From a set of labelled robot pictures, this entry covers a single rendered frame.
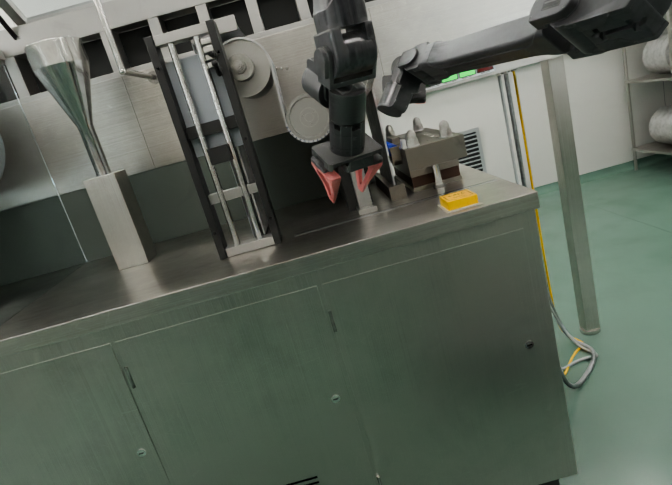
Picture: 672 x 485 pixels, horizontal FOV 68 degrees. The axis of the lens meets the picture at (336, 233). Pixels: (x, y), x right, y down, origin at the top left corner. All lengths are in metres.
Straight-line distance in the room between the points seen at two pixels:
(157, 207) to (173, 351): 0.66
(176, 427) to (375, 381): 0.50
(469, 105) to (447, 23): 2.50
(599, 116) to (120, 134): 3.82
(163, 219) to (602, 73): 3.76
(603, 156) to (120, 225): 3.99
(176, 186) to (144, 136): 0.19
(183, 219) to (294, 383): 0.76
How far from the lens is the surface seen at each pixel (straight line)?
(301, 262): 1.10
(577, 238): 2.19
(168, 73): 1.28
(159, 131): 1.73
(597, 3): 0.78
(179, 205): 1.75
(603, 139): 4.72
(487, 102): 4.27
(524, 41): 0.86
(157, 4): 1.75
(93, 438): 1.42
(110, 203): 1.52
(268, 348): 1.21
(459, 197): 1.15
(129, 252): 1.54
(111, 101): 1.77
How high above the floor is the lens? 1.21
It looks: 15 degrees down
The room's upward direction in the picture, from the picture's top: 15 degrees counter-clockwise
